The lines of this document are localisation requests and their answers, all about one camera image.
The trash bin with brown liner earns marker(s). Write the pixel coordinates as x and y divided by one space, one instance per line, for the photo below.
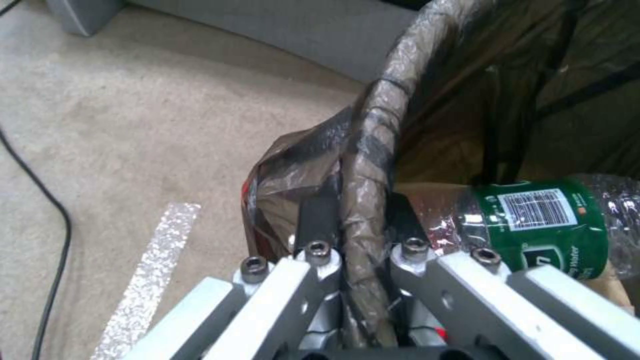
480 93

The grey furniture leg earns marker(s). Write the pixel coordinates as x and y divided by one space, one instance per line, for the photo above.
82 15

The clear bottle with green label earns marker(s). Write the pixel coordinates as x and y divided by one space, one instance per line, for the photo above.
540 232

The grey sofa base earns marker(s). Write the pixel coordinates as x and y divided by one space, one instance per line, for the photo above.
280 26

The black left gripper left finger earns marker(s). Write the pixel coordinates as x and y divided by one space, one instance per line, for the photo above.
280 296

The silver tape strip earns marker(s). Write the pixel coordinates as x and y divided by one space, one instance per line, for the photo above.
155 270

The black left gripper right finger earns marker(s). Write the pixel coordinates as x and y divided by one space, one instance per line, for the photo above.
480 300

